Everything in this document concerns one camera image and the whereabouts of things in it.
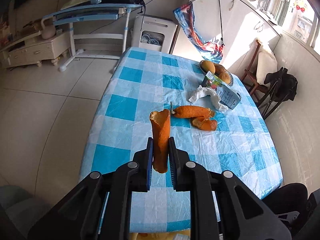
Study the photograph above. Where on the pale teal plastic stool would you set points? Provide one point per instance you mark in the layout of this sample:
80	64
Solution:
20	200

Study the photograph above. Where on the white tissue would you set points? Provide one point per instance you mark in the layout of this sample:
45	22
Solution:
202	92

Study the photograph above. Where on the yellow plastic basin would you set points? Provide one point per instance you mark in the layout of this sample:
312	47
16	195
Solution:
135	237

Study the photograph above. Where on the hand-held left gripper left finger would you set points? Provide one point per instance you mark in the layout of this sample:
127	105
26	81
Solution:
149	165

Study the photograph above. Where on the white air purifier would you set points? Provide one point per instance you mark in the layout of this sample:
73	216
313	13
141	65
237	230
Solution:
155	23

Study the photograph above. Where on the white grey sneaker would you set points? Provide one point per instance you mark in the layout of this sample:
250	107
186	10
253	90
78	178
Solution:
270	17

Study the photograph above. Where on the black folding chair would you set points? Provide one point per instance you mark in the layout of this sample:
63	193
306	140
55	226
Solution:
282	82

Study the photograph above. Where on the cream television cabinet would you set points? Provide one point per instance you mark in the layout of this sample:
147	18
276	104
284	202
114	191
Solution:
37	50

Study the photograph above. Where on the brown round fruit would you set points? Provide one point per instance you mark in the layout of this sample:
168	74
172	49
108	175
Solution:
220	68
224	77

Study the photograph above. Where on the orange peel piece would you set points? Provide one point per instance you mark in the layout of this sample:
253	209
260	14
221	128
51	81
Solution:
203	123
161	135
190	111

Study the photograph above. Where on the brown box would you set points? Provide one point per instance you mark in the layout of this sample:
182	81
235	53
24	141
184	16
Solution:
30	27

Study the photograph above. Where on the fruit plate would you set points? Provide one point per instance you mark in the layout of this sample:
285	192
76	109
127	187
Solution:
232	78

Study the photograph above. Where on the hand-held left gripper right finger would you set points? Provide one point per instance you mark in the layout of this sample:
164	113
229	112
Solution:
172	165

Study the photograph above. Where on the green picture book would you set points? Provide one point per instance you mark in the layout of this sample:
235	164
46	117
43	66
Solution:
75	3

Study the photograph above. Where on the white pillow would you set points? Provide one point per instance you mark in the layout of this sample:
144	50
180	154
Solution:
266	62

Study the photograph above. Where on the white cabinet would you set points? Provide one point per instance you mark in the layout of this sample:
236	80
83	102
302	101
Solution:
240	22

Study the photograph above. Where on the person's dark clothing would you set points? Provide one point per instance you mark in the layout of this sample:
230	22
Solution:
285	196

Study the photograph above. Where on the red window decoration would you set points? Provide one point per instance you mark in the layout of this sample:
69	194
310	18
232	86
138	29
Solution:
300	7

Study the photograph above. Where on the blue white study desk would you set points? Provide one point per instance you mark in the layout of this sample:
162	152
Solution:
87	7

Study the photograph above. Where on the pink kettlebell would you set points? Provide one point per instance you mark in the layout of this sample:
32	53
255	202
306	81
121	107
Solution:
48	32

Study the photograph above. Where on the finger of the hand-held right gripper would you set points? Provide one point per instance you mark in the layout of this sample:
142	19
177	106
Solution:
287	218

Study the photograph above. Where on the wooden chair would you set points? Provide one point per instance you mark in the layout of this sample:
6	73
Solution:
250	73

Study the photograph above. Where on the white green carton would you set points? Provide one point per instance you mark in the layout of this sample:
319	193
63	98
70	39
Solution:
228	97

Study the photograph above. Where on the blue white checked tablecloth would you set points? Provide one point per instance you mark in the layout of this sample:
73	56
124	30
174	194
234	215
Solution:
140	85

